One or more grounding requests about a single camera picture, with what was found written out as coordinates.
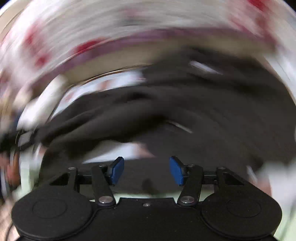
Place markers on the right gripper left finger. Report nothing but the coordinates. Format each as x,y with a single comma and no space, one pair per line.
103,176

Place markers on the white quilt with red bears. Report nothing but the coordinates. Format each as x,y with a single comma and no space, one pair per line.
49,34

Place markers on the checked white pink bedsheet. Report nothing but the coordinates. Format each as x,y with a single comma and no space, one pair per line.
56,97

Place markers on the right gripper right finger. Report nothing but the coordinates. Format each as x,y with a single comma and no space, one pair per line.
189,177

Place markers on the dark grey knit sweater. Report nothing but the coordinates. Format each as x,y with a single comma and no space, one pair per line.
202,106

